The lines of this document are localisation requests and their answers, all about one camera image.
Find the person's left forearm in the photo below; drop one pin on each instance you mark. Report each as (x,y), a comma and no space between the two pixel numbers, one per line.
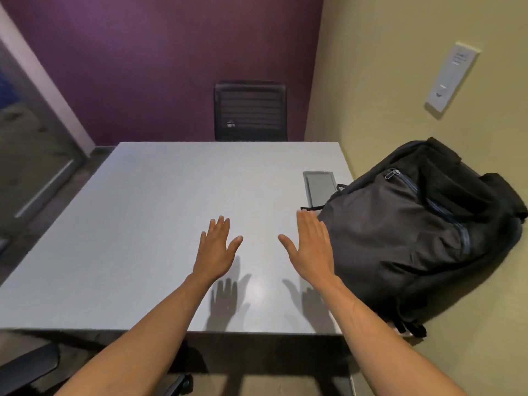
(140,346)

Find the black backpack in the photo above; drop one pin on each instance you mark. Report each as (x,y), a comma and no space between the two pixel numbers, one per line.
(404,235)

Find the white wall plate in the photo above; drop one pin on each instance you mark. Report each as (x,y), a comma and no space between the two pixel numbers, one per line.
(451,78)

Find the glass door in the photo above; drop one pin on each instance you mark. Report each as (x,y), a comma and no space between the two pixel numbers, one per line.
(29,152)

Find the person's right hand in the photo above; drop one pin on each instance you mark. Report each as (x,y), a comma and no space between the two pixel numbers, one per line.
(311,251)

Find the black mesh-back chair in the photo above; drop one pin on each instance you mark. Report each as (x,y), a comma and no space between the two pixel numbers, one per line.
(250,111)

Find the black office chair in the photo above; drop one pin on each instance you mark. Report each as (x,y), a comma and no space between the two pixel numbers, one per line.
(24,367)

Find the person's left hand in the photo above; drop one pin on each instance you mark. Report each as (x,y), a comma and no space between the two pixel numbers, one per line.
(214,255)

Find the person's right forearm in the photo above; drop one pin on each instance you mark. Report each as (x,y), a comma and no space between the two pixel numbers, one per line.
(379,350)

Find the grey table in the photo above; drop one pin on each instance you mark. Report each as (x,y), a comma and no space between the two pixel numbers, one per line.
(136,226)

